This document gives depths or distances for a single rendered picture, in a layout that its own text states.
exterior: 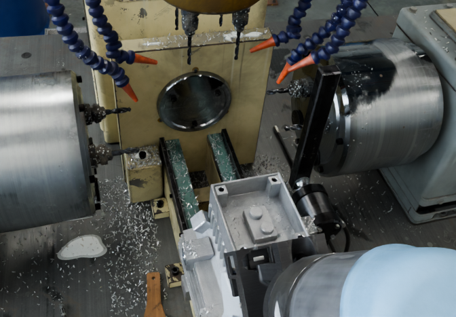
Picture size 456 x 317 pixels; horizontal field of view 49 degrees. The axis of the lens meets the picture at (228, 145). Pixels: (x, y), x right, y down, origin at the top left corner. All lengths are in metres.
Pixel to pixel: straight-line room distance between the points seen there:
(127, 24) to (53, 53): 0.53
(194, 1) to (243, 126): 0.44
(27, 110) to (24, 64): 0.71
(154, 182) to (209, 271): 0.39
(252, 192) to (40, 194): 0.31
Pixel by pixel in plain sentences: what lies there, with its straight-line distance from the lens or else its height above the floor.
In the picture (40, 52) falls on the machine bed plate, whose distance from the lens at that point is 1.52.
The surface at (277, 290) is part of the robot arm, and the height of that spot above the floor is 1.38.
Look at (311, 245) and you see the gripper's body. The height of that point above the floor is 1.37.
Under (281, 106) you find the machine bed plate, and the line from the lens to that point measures 1.33.
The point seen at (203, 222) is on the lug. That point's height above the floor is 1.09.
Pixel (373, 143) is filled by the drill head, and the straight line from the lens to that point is 0.90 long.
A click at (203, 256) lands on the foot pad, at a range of 0.70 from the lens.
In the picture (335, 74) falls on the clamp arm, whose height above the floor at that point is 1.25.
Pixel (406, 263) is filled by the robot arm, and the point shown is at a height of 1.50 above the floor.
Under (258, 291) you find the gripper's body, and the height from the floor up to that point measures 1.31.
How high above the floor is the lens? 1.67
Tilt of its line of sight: 46 degrees down
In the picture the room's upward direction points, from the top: 6 degrees clockwise
